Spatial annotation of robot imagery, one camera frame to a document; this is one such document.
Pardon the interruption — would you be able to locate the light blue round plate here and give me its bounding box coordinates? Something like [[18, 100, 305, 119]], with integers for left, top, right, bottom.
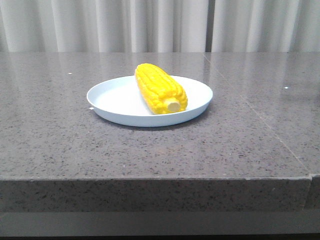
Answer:
[[86, 75, 213, 127]]

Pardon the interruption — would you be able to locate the yellow corn cob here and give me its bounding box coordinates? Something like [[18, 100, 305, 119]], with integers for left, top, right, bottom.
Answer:
[[134, 63, 188, 115]]

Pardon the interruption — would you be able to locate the white pleated curtain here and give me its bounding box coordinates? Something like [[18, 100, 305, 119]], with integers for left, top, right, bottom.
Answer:
[[0, 0, 320, 53]]

